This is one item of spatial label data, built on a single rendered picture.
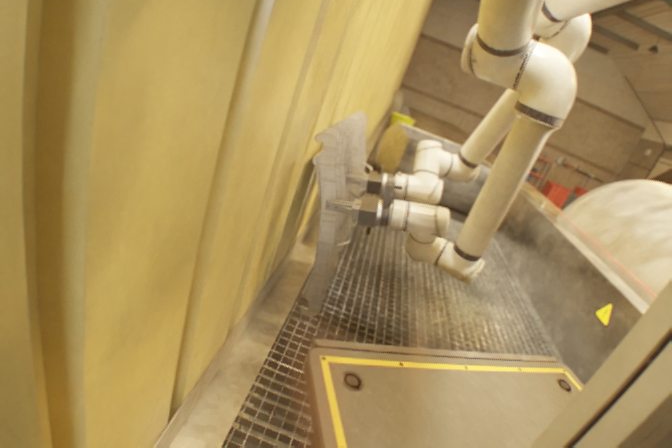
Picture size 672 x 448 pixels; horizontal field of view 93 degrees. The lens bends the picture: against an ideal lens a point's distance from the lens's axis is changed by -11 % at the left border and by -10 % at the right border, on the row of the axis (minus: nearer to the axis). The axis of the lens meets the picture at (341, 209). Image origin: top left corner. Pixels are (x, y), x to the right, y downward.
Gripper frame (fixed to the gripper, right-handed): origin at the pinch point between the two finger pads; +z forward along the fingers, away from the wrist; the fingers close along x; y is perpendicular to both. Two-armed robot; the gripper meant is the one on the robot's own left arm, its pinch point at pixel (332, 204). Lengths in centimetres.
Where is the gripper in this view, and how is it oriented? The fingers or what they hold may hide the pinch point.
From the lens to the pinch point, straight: 105.6
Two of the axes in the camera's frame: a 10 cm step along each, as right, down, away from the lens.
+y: -1.1, 9.3, 3.5
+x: 1.6, -3.3, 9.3
